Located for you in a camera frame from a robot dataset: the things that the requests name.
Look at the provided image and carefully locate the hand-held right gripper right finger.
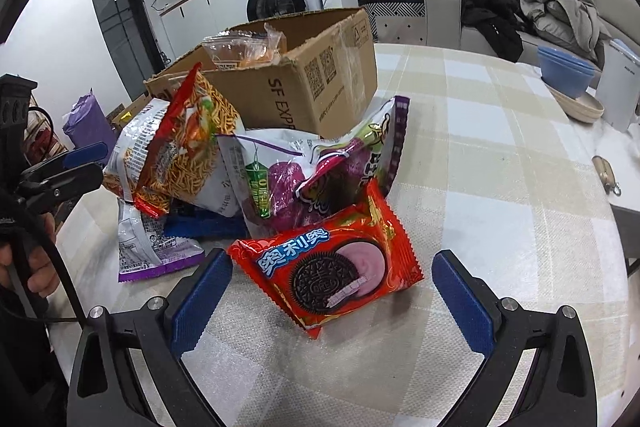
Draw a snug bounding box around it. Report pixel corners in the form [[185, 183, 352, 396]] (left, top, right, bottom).
[[431, 249, 598, 427]]

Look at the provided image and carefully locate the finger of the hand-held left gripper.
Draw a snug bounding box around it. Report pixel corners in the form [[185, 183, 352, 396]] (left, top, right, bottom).
[[20, 142, 108, 180], [17, 163, 104, 210]]

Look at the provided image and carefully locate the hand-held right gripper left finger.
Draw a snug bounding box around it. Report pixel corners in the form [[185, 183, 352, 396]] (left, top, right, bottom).
[[66, 248, 236, 427]]

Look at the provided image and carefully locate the white silver snack packet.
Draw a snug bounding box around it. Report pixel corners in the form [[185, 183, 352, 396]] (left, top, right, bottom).
[[102, 99, 173, 202]]

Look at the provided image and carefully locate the blue snack packet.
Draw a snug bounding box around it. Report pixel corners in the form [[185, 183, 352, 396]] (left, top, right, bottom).
[[162, 202, 248, 240]]

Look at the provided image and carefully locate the purple white snack packet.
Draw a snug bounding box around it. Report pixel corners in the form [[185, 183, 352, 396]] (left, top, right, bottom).
[[116, 197, 206, 284]]

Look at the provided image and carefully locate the red cookie packet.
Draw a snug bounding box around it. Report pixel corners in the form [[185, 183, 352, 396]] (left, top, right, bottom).
[[226, 179, 425, 340]]

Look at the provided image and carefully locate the orange noodle snack packet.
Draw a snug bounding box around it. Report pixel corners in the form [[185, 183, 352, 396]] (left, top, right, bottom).
[[135, 63, 246, 220]]

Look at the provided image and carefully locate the white purple sweet potato packet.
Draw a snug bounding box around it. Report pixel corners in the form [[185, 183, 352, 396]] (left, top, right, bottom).
[[217, 132, 326, 240]]

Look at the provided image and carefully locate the purple edged cartoon snack packet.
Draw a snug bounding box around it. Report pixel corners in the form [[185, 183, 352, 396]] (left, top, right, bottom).
[[295, 96, 412, 228]]

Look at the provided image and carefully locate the clear snack packet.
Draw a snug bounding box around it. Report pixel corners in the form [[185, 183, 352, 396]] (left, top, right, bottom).
[[202, 23, 288, 70]]

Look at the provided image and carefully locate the brown cardboard box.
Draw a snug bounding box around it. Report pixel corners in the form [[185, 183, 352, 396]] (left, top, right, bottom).
[[144, 7, 379, 138]]

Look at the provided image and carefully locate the person's left hand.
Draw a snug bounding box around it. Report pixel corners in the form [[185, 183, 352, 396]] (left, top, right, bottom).
[[0, 212, 60, 299]]

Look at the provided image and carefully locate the shoe rack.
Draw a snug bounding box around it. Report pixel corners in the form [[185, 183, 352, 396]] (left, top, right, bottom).
[[22, 94, 68, 158]]

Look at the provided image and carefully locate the purple bag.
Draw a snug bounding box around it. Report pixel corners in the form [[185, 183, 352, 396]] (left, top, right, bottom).
[[62, 89, 118, 152]]

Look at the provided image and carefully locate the small printed cardboard box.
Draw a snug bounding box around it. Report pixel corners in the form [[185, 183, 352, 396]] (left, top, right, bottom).
[[107, 94, 151, 128]]

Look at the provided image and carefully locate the dark glass door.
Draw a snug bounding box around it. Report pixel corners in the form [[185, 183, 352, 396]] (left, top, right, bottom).
[[84, 0, 151, 90]]

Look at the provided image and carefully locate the white kitchen base cabinet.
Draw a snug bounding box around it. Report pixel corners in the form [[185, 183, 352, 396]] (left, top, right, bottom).
[[160, 0, 251, 58]]

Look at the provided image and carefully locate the beige key pouch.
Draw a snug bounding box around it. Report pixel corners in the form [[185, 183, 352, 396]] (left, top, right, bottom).
[[591, 155, 623, 196]]

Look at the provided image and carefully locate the white side table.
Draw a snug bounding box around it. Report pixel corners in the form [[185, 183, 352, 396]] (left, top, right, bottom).
[[570, 92, 640, 268]]

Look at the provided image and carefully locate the beige bowl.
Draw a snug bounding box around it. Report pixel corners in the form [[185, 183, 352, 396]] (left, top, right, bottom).
[[545, 82, 606, 124]]

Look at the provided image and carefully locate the blue bowl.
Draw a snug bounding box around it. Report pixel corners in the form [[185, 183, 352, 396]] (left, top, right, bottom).
[[575, 59, 597, 95], [537, 46, 586, 100]]

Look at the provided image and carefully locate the grey sofa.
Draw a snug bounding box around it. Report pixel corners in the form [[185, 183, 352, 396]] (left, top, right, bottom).
[[424, 0, 636, 72]]

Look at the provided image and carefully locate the black jacket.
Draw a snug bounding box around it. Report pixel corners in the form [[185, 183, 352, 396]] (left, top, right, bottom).
[[454, 0, 533, 64]]

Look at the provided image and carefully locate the patterned black white bag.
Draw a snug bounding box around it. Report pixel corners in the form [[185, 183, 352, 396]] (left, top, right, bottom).
[[359, 0, 426, 44]]

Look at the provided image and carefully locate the grey clothes pile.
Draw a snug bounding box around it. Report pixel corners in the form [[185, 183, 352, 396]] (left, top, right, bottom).
[[517, 0, 613, 62]]

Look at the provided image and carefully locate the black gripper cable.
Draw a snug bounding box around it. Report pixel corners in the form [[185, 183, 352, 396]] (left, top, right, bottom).
[[0, 187, 91, 323]]

